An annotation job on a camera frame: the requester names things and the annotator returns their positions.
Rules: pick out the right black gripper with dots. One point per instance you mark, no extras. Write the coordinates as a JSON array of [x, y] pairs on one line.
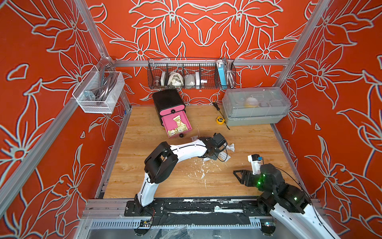
[[244, 173]]

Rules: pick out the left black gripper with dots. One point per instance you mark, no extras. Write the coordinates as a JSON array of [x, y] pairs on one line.
[[215, 157]]

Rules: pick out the green cookie packet large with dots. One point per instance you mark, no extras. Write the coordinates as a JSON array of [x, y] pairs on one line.
[[172, 132]]

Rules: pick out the green cookie packet top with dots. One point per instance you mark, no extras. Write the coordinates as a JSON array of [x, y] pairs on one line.
[[178, 121]]

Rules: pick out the pink drawer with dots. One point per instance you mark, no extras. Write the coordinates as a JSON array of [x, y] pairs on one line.
[[170, 124], [172, 110]]

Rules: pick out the black pink drawer cabinet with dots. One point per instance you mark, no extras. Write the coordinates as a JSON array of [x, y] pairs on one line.
[[166, 99]]

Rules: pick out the pink top drawer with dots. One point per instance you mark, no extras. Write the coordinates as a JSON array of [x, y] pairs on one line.
[[172, 110]]

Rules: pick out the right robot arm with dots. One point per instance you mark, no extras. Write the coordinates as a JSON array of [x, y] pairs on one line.
[[288, 204]]

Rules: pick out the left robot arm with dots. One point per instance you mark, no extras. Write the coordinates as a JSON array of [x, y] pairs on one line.
[[161, 162]]

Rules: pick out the yellow tape measure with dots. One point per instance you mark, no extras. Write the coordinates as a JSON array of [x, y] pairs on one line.
[[220, 120]]

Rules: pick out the grey plastic storage box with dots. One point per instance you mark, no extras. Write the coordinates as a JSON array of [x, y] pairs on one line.
[[251, 106]]

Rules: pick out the blue box in basket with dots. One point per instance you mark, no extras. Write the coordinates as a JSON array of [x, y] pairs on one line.
[[222, 73]]

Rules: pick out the white cloth in basket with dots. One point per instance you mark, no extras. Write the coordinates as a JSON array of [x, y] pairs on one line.
[[175, 80]]

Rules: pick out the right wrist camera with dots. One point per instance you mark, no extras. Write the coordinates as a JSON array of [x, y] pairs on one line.
[[256, 161]]

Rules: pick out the black handled screwdriver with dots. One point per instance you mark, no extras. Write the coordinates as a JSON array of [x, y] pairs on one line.
[[221, 114]]

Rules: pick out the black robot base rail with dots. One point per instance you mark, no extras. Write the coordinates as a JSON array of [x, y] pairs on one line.
[[201, 211]]

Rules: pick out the black wire wall basket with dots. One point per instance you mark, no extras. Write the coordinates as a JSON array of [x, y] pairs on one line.
[[198, 73]]

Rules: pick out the clear plastic wall bin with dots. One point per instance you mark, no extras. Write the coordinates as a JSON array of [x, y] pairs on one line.
[[99, 92]]

